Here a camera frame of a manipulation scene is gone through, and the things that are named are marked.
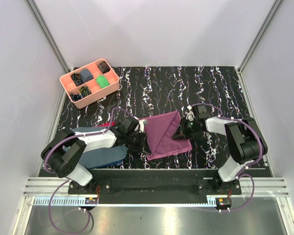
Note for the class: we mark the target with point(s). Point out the black patterned rolled cloth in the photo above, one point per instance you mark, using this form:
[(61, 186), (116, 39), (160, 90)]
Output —
[(77, 79)]

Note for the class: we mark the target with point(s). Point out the blue-black patterned rolled cloth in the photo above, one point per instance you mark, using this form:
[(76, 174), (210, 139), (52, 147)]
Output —
[(75, 97)]

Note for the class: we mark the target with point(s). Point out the purple satin napkin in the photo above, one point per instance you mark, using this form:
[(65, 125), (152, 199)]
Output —
[(159, 130)]

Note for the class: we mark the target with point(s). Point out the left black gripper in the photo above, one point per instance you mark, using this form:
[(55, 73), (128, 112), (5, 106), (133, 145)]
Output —
[(143, 145)]

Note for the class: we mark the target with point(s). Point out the dark patterned rolled cloth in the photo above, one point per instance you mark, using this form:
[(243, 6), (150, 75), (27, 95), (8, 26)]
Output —
[(103, 67)]

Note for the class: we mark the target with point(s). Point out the blue rolled cloth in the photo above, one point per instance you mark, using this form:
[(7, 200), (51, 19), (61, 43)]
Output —
[(86, 75)]

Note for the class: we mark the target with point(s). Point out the green rolled cloth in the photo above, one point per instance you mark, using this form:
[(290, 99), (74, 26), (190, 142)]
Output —
[(102, 81)]

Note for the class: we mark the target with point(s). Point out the yellow-black patterned rolled cloth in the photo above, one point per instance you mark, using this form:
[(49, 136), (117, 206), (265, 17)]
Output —
[(85, 91)]

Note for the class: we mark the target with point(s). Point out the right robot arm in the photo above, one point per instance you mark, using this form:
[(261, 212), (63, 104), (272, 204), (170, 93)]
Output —
[(245, 142)]

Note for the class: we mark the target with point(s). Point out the red folded cloth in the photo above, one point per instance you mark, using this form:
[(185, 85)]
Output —
[(106, 124)]

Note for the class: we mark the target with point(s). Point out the grey-blue folded cloth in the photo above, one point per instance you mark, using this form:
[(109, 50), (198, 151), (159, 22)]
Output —
[(101, 157)]

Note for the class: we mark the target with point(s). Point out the pink divided organizer tray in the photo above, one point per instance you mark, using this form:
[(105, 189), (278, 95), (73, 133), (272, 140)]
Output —
[(97, 93)]

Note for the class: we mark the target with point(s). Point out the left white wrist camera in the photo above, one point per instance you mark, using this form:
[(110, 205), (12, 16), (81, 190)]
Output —
[(141, 125)]

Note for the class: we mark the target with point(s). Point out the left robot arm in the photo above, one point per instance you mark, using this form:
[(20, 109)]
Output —
[(72, 154)]

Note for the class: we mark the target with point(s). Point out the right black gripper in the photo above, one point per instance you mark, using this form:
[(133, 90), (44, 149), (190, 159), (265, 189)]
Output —
[(182, 130)]

